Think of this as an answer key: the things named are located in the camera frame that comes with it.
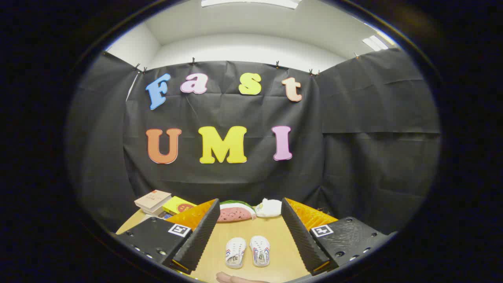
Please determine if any black backdrop cloth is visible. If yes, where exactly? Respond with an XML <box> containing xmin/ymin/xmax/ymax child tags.
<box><xmin>67</xmin><ymin>48</ymin><xmax>441</xmax><ymax>234</ymax></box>

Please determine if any white shoe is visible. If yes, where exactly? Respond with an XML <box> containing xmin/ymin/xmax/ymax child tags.
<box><xmin>225</xmin><ymin>237</ymin><xmax>247</xmax><ymax>269</ymax></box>
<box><xmin>249</xmin><ymin>235</ymin><xmax>271</xmax><ymax>268</ymax></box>

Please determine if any white plush toy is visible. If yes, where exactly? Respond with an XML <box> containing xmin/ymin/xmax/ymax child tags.
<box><xmin>255</xmin><ymin>198</ymin><xmax>283</xmax><ymax>218</ymax></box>

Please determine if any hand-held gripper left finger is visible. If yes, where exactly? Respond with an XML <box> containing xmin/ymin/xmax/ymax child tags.
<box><xmin>116</xmin><ymin>198</ymin><xmax>220</xmax><ymax>275</ymax></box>

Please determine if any watermelon slice plush toy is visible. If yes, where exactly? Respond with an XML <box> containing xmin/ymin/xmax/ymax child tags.
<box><xmin>217</xmin><ymin>200</ymin><xmax>257</xmax><ymax>223</ymax></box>

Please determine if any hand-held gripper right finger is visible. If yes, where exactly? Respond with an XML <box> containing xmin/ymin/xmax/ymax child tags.
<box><xmin>281</xmin><ymin>197</ymin><xmax>398</xmax><ymax>276</ymax></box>

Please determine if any beige book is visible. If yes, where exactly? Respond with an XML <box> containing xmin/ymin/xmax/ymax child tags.
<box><xmin>134</xmin><ymin>190</ymin><xmax>172</xmax><ymax>213</ymax></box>

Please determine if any ceiling light panel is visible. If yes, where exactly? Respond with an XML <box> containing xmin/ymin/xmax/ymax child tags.
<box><xmin>362</xmin><ymin>35</ymin><xmax>389</xmax><ymax>51</ymax></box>
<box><xmin>201</xmin><ymin>0</ymin><xmax>301</xmax><ymax>10</ymax></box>

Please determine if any yellow book with red circle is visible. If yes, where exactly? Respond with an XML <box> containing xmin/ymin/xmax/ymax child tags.
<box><xmin>162</xmin><ymin>196</ymin><xmax>197</xmax><ymax>216</ymax></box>

